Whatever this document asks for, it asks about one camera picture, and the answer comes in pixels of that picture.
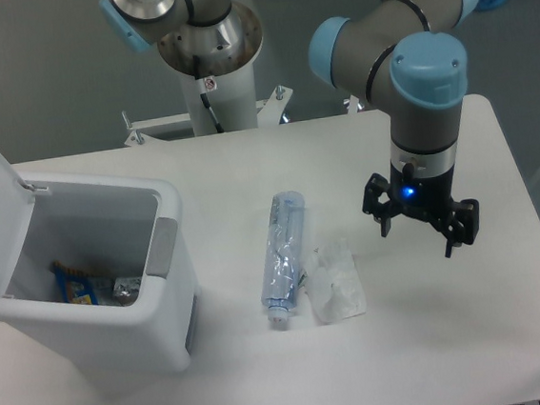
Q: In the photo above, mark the silver foil wrapper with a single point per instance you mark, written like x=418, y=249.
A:
x=126, y=290

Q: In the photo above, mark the blue snack wrapper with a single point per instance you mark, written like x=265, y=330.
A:
x=74, y=285

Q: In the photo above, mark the crushed clear plastic bottle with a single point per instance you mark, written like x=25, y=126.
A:
x=282, y=269

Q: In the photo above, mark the white trash can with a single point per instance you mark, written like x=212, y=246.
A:
x=110, y=227

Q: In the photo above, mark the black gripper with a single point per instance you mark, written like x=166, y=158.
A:
x=426, y=199

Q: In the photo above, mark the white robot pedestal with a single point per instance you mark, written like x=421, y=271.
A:
x=214, y=66

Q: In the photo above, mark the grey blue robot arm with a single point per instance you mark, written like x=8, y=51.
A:
x=401, y=59

